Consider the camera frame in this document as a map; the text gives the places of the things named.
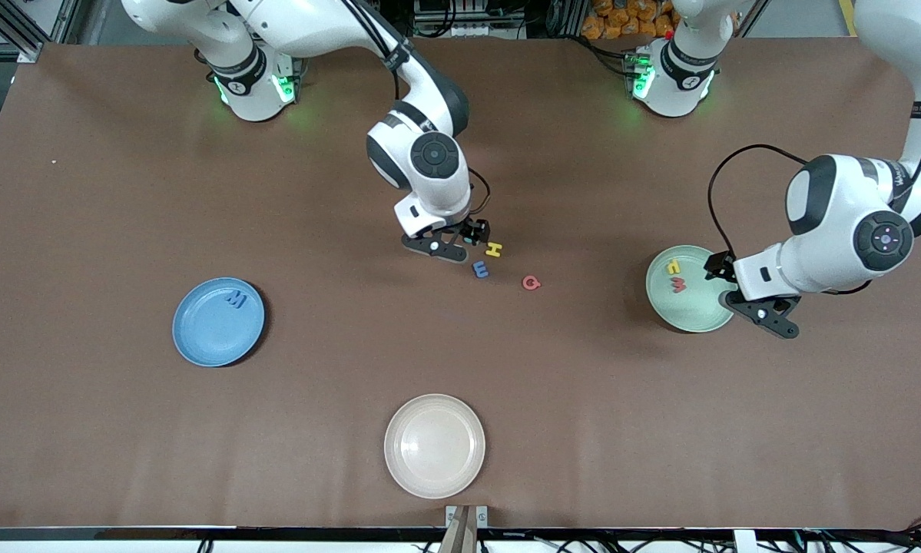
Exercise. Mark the beige plate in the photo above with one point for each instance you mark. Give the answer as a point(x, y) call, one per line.
point(435, 446)

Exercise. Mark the blue comb-shaped foam letter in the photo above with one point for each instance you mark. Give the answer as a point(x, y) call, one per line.
point(480, 270)

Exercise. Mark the red foam letter m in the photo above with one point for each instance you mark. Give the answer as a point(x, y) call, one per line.
point(679, 286)

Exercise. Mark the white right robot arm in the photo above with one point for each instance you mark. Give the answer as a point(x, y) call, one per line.
point(429, 192)

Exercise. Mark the white bracket plate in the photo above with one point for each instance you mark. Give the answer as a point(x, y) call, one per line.
point(744, 541)

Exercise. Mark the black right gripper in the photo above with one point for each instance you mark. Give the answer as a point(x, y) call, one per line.
point(473, 230)

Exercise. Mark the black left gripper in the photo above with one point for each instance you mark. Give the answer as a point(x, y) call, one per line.
point(716, 266)

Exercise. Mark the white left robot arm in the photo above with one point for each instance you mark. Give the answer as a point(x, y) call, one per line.
point(829, 230)

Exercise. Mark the yellow foam letter H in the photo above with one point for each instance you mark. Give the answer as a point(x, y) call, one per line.
point(494, 249)
point(674, 267)

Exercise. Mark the red foam letter Q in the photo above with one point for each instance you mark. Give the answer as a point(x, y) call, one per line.
point(525, 283)

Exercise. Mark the blue foam letter W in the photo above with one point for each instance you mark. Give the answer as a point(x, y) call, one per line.
point(235, 300)

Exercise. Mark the aluminium frame profile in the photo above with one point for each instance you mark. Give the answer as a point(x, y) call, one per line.
point(34, 48)

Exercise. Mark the metal table edge bracket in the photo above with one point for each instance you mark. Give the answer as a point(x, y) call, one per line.
point(482, 516)

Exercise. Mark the green plate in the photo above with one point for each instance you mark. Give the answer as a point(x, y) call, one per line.
point(687, 311)

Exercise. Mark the white power strip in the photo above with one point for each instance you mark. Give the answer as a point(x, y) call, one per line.
point(468, 31)

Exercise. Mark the blue plate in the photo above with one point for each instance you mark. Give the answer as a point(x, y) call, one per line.
point(214, 330)

